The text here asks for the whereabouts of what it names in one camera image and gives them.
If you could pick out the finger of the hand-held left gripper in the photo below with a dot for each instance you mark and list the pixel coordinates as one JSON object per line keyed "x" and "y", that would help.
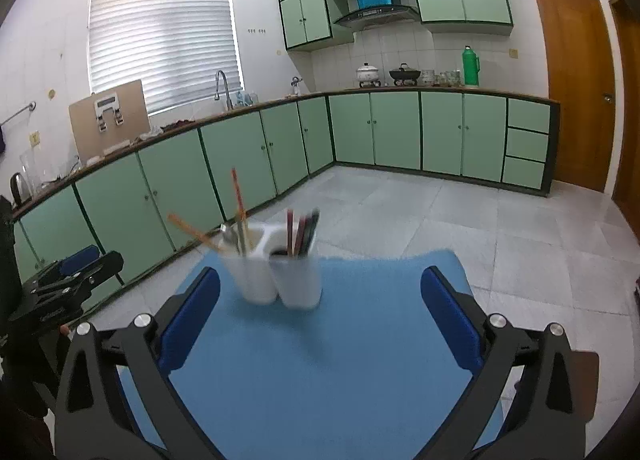
{"x": 107, "y": 262}
{"x": 80, "y": 257}

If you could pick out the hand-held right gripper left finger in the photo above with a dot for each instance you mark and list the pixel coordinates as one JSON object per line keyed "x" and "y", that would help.
{"x": 192, "y": 315}

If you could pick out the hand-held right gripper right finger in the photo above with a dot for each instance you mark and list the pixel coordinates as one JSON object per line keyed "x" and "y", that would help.
{"x": 450, "y": 320}

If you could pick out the white twin-compartment utensil holder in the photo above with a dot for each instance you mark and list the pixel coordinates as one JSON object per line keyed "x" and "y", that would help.
{"x": 295, "y": 285}

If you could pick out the person's left forearm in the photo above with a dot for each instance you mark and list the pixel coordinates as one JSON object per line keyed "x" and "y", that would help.
{"x": 25, "y": 420}

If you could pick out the steel electric kettle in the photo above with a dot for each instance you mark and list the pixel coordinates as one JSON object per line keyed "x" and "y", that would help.
{"x": 19, "y": 187}

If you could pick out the metal spoon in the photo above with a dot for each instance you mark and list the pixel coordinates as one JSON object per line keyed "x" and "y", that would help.
{"x": 227, "y": 237}

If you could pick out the clear glass pitcher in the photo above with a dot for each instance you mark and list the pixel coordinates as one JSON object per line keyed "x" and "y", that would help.
{"x": 30, "y": 172}

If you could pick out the dark purple towel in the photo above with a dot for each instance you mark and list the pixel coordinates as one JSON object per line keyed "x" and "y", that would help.
{"x": 2, "y": 140}

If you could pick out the brown cardboard board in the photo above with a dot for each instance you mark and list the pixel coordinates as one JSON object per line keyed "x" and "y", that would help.
{"x": 110, "y": 125}

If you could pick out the blue mat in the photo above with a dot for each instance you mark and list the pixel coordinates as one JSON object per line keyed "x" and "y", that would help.
{"x": 320, "y": 365}

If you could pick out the dark rag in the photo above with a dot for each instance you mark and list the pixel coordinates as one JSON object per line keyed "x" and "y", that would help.
{"x": 174, "y": 125}

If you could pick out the green base cabinets with drawers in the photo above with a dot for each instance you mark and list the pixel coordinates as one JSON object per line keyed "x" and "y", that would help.
{"x": 395, "y": 127}

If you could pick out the steel sink faucet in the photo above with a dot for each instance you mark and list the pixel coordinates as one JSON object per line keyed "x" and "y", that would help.
{"x": 221, "y": 85}

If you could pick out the small teal bottles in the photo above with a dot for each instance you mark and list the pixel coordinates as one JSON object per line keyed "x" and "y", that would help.
{"x": 245, "y": 99}

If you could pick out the white window blind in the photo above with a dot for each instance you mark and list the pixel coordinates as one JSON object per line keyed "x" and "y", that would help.
{"x": 160, "y": 40}

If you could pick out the row of glass jars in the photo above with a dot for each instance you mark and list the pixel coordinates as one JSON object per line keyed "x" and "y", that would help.
{"x": 442, "y": 77}

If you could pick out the black wok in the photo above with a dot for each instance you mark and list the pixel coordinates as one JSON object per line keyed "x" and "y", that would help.
{"x": 405, "y": 73}

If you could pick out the green thermos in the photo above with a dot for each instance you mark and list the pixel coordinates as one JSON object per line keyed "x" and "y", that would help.
{"x": 470, "y": 67}

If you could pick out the white cooking pot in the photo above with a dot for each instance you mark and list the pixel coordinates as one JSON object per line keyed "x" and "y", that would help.
{"x": 368, "y": 73}

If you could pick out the wooden door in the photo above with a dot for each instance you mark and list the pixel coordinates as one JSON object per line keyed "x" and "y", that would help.
{"x": 575, "y": 90}
{"x": 629, "y": 115}

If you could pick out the range hood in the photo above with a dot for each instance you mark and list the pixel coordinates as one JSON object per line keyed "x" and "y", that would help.
{"x": 377, "y": 15}

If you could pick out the metal towel rail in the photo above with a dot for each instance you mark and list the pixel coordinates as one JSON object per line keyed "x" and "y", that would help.
{"x": 20, "y": 112}

